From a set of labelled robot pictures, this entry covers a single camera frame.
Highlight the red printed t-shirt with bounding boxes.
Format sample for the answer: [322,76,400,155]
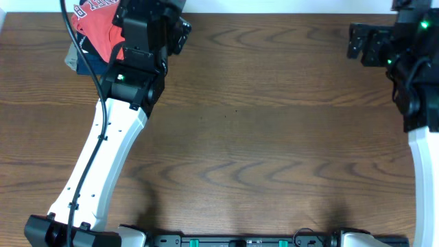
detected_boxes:
[71,0,125,62]

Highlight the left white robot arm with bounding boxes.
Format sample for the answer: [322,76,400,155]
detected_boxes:
[24,16,191,246]

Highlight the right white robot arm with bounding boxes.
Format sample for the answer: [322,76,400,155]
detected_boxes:
[346,8,438,246]

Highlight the navy folded shirt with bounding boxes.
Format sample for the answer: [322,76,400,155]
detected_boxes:
[76,53,108,75]

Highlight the black folded shirt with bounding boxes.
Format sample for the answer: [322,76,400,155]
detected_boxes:
[76,32,100,58]

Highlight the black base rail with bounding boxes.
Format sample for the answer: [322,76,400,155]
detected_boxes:
[147,234,411,247]

